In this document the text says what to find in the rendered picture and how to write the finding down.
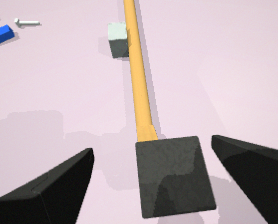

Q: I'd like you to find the scraper with blue handle and grey blade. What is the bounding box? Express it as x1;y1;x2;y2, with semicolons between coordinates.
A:
0;25;15;43

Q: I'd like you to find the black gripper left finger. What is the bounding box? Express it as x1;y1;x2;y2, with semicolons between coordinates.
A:
0;148;95;224

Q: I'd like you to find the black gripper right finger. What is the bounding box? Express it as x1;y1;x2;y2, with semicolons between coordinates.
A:
211;135;278;224

